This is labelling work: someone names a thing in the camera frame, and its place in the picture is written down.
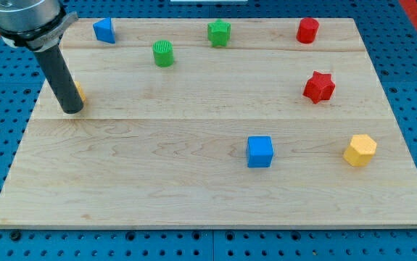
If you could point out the blue cube block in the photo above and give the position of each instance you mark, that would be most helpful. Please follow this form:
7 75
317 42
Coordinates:
259 151

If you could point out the green star block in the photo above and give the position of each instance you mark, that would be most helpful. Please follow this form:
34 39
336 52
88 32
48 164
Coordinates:
219 32

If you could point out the red star block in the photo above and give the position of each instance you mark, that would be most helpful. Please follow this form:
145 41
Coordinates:
319 87

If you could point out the wooden board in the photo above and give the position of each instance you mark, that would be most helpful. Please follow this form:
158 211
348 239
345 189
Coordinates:
165 147

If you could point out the green cylinder block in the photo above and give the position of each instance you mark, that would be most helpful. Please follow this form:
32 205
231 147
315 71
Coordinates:
163 53

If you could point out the yellow block behind rod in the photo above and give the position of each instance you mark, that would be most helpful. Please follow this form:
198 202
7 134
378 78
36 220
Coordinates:
80 91

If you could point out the red cylinder block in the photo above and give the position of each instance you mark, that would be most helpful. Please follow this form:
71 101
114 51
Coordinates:
307 30

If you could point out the blue triangular prism block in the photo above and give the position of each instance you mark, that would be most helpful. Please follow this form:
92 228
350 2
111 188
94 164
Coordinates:
104 30

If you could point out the yellow hexagon block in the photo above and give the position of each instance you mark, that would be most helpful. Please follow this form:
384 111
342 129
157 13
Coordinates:
360 150

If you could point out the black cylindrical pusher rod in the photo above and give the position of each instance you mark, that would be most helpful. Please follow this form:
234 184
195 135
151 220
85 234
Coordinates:
60 80

